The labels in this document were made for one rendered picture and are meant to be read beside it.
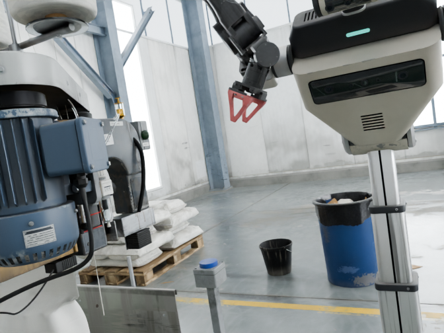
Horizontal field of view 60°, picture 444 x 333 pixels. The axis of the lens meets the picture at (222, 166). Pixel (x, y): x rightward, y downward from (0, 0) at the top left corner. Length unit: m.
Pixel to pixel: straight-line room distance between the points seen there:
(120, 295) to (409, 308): 1.02
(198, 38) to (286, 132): 3.15
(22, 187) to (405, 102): 0.96
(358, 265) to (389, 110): 2.03
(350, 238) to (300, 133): 6.24
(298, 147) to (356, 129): 7.88
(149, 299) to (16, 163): 0.94
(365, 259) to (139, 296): 1.97
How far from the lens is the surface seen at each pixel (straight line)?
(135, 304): 1.56
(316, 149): 9.02
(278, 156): 9.27
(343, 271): 3.12
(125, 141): 1.13
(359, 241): 3.04
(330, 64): 1.13
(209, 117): 9.65
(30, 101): 0.71
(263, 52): 0.94
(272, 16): 9.53
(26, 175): 0.69
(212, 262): 1.26
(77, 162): 0.65
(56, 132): 0.67
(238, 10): 1.01
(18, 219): 0.68
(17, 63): 0.69
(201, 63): 9.82
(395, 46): 1.13
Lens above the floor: 1.23
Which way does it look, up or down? 4 degrees down
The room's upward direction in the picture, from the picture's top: 9 degrees counter-clockwise
